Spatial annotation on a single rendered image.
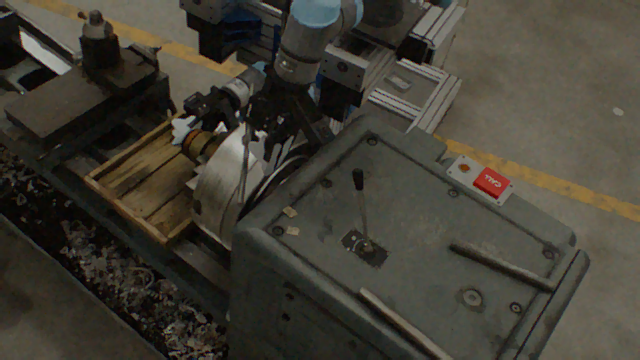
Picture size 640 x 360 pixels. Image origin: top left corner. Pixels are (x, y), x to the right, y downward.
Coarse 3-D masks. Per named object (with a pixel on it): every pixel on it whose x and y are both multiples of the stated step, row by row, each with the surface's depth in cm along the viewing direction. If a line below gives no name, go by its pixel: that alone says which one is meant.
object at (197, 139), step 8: (192, 136) 150; (200, 136) 149; (208, 136) 149; (216, 136) 150; (184, 144) 150; (192, 144) 149; (200, 144) 148; (208, 144) 149; (216, 144) 149; (184, 152) 151; (192, 152) 149; (200, 152) 147; (208, 152) 148; (192, 160) 150
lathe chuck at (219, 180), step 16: (240, 128) 136; (224, 144) 134; (240, 144) 134; (224, 160) 133; (240, 160) 132; (256, 160) 132; (208, 176) 133; (224, 176) 132; (208, 192) 134; (224, 192) 132; (192, 208) 140; (208, 208) 135; (224, 208) 133; (208, 224) 138
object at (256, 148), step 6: (264, 138) 115; (252, 144) 117; (258, 144) 116; (276, 144) 114; (252, 150) 118; (258, 150) 117; (264, 150) 116; (276, 150) 115; (258, 156) 118; (276, 156) 117; (264, 162) 116; (270, 162) 116; (264, 168) 118; (270, 168) 117; (264, 174) 120
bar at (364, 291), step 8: (360, 288) 110; (368, 288) 110; (360, 296) 110; (368, 296) 109; (376, 296) 109; (368, 304) 110; (376, 304) 109; (384, 304) 109; (384, 312) 108; (392, 312) 108; (392, 320) 107; (400, 320) 107; (400, 328) 107; (408, 328) 106; (416, 328) 107; (408, 336) 107; (416, 336) 106; (424, 336) 106; (424, 344) 105; (432, 344) 105; (432, 352) 104; (440, 352) 104
